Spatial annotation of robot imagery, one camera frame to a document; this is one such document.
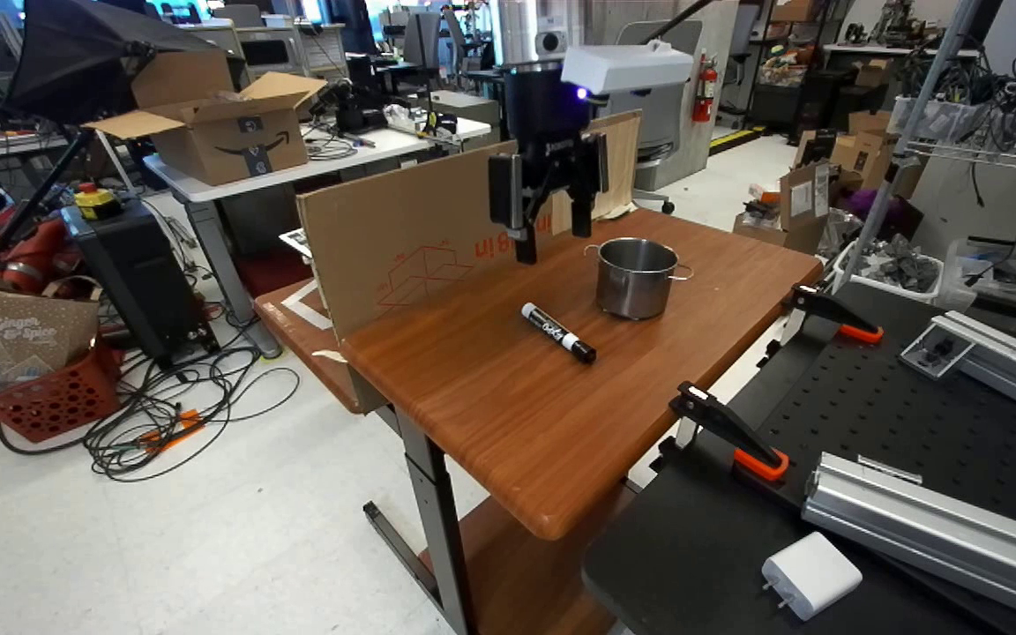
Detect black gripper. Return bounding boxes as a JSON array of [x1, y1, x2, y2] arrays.
[[489, 61, 613, 267]]

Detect black and white marker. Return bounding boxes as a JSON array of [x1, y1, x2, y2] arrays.
[[520, 300, 600, 366]]

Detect small steel pot cup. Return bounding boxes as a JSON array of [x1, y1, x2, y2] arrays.
[[587, 233, 696, 326]]

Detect grey office chair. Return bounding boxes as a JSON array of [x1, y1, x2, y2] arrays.
[[632, 15, 711, 219]]

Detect large brown cardboard panel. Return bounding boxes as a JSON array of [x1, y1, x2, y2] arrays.
[[292, 139, 559, 345]]

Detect red fire extinguisher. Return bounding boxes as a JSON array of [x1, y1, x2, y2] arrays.
[[692, 53, 725, 126]]

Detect grey office desk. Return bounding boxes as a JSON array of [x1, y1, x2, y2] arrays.
[[137, 119, 443, 365]]

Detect stacked brown cardboard boxes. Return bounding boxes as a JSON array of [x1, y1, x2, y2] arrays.
[[779, 106, 925, 253]]

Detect open cardboard shipping box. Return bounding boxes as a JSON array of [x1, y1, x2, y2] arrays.
[[86, 51, 331, 191]]

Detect white plastic bin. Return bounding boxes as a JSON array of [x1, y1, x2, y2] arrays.
[[832, 238, 951, 308]]

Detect grey tripod pole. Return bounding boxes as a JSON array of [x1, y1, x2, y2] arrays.
[[832, 0, 988, 296]]

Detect black perforated base board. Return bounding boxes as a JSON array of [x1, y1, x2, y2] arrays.
[[584, 275, 1016, 635]]

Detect black controller box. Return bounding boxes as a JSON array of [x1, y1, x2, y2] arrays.
[[59, 198, 212, 366]]

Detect white power adapter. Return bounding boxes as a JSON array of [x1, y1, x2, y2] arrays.
[[758, 529, 867, 626]]

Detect yellow red emergency stop button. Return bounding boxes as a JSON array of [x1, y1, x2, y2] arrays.
[[68, 181, 128, 225]]

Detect black photo umbrella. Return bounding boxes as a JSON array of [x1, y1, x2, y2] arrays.
[[4, 0, 231, 126]]

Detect red plastic basket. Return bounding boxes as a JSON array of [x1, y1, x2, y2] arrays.
[[0, 345, 128, 447]]

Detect red machine part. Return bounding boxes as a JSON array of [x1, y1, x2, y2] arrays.
[[0, 195, 86, 296]]

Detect brown paper bag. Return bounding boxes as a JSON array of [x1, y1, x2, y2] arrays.
[[0, 279, 106, 401]]

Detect black clamp with orange handle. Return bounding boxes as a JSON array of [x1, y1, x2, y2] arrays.
[[791, 281, 891, 348], [668, 380, 795, 489]]

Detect black metal table leg frame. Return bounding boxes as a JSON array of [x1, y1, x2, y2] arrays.
[[362, 401, 480, 635]]

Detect black and orange floor cables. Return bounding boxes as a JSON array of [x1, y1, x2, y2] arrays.
[[0, 333, 304, 486]]

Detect silver aluminium extrusion rail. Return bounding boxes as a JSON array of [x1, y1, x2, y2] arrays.
[[799, 447, 1016, 633], [928, 308, 1016, 435]]

